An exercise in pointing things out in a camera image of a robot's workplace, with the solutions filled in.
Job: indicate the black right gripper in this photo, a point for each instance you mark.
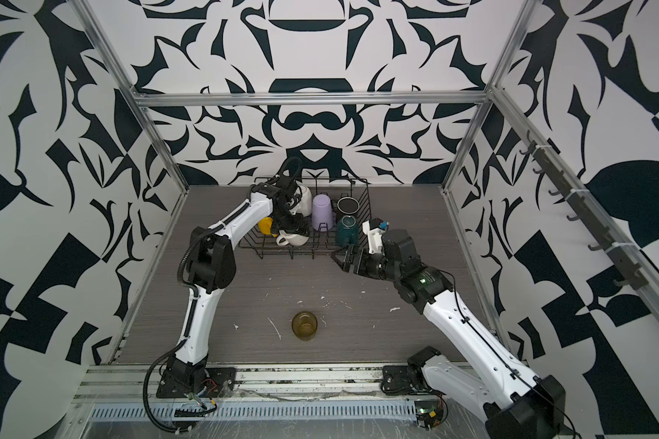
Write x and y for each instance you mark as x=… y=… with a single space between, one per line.
x=352 y=252

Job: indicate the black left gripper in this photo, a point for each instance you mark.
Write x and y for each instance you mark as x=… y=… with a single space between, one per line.
x=297 y=228

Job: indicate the green mug cream inside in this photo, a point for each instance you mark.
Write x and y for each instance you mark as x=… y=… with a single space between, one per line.
x=347 y=231

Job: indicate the yellow mug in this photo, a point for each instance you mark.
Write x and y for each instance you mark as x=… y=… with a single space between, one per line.
x=266 y=226

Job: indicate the lilac cup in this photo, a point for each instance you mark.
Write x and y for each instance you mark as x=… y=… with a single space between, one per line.
x=322 y=215

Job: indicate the white mug red inside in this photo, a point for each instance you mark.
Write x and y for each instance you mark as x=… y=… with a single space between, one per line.
x=291 y=239

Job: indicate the black mug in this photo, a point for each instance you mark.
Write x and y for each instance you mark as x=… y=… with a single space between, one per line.
x=348 y=206

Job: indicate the olive glass cup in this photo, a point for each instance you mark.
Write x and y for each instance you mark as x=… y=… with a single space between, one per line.
x=304 y=325

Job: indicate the cream white cup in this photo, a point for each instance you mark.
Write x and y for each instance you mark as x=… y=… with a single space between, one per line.
x=304 y=206

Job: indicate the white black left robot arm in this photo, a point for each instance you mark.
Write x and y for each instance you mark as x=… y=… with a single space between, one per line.
x=207 y=268

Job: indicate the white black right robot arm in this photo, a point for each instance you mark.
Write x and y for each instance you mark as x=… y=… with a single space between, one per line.
x=538 y=413

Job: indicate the black wire dish rack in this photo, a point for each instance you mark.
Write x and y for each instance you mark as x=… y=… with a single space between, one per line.
x=321 y=243

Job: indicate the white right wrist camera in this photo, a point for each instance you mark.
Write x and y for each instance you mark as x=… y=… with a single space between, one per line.
x=374 y=230

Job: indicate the white slotted cable duct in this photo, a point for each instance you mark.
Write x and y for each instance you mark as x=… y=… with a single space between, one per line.
x=400 y=410

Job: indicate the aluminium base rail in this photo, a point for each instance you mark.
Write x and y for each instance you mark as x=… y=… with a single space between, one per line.
x=280 y=381

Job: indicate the grey wall hook rail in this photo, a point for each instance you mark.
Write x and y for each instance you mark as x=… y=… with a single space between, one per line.
x=588 y=212

